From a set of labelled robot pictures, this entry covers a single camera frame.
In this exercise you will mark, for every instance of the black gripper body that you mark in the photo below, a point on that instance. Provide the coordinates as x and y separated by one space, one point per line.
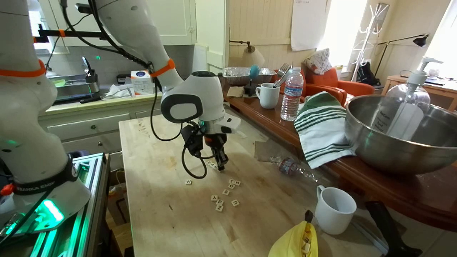
216 140

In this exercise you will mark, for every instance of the cream letter tile L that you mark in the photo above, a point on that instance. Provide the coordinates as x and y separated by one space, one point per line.
212 164

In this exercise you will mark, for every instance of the cream letter tile T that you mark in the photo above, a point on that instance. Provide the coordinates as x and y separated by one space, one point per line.
234 203

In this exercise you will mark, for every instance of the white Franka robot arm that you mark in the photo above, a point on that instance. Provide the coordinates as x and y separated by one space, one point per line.
29 123

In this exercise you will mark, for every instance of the cream letter tile A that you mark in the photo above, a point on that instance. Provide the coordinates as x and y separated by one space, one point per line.
232 182

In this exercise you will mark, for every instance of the cream letter tile E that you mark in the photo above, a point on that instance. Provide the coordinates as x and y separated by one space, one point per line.
237 183

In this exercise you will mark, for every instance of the cream letter tile R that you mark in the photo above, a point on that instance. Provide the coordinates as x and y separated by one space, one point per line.
226 192

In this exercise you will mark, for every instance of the cream letter tile U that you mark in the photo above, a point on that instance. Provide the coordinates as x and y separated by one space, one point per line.
189 182

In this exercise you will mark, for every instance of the black base block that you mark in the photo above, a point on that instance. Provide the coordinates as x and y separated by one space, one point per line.
250 89

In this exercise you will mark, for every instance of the white ceramic mug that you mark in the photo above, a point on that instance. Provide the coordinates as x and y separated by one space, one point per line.
267 96
334 212

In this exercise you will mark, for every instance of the crushed clear plastic bottle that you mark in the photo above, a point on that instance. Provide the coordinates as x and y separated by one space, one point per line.
292 166

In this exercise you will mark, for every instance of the aluminium foil tray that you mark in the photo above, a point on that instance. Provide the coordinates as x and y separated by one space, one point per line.
237 72

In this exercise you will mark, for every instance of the clear plastic water bottle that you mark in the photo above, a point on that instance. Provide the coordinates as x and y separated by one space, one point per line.
292 97

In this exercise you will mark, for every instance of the desk lamp with shade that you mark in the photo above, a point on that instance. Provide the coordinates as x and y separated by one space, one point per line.
250 56

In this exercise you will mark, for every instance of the white paper towel roll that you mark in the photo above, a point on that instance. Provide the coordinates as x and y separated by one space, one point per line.
142 82

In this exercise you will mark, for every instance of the green striped white towel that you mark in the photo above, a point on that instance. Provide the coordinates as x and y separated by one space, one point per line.
323 130

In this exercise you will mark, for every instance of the yellow banana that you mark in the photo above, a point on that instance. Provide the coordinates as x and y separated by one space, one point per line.
294 242

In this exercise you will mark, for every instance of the cream kitchen drawer cabinet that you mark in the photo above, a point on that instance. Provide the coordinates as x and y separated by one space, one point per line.
94 129

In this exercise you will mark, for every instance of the patterned cushion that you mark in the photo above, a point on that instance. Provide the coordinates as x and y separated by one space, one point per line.
320 60

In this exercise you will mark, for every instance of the orange armchair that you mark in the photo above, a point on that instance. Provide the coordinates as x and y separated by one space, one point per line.
340 86

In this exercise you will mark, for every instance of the black horizontal mounting bar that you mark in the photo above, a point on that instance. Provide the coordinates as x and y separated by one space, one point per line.
80 35

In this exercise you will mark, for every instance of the black stand leg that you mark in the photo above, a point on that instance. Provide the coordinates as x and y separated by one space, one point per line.
387 230

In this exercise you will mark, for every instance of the stainless steel mixing bowl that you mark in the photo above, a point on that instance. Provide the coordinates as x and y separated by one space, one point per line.
404 147

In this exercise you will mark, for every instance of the white coat rack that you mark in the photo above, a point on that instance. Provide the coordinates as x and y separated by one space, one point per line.
369 40

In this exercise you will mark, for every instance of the clear pump soap dispenser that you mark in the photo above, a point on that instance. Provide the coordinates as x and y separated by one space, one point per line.
402 112

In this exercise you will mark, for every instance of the dark brown wooden counter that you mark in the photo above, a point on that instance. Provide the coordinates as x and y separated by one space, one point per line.
419 194

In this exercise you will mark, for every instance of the light wooden side desk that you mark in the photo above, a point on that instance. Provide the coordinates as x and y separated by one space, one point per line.
419 87

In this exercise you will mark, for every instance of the black floor lamp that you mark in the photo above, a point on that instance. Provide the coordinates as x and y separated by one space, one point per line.
419 39

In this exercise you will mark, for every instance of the white wall chart paper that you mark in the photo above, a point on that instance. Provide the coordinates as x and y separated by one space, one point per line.
309 23

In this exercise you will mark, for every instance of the aluminium rail frame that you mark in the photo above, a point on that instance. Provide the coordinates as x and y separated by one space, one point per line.
72 223

